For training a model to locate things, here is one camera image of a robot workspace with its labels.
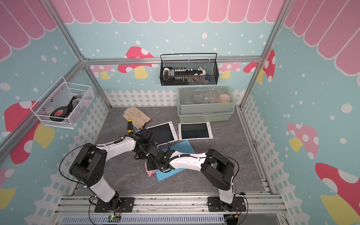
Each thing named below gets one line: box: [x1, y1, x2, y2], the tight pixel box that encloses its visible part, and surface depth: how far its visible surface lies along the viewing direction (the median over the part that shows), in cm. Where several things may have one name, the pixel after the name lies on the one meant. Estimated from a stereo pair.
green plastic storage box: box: [176, 85, 236, 124], surface depth 103 cm
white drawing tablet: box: [178, 121, 214, 142], surface depth 108 cm
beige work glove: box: [122, 106, 152, 130], surface depth 115 cm
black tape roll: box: [49, 101, 74, 122], surface depth 71 cm
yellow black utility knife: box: [127, 118, 134, 135], surface depth 111 cm
